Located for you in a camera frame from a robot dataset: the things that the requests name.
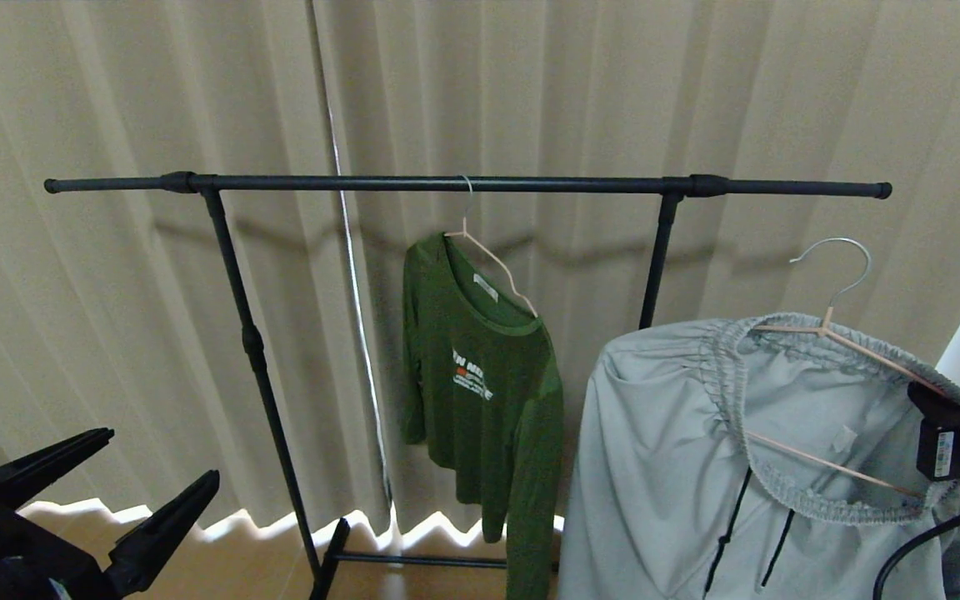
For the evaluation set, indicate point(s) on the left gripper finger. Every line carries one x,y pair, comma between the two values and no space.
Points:
167,529
38,471

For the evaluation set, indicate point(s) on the pink clothes hanger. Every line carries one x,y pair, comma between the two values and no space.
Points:
827,327
488,256

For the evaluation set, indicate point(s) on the pale grey shorts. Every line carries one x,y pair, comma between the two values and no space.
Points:
655,458

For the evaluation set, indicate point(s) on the green long-sleeved shirt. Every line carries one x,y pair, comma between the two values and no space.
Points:
488,433

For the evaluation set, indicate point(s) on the black clothes rack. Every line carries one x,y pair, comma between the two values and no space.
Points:
530,183

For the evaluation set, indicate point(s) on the beige curtain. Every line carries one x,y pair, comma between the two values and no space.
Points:
113,83

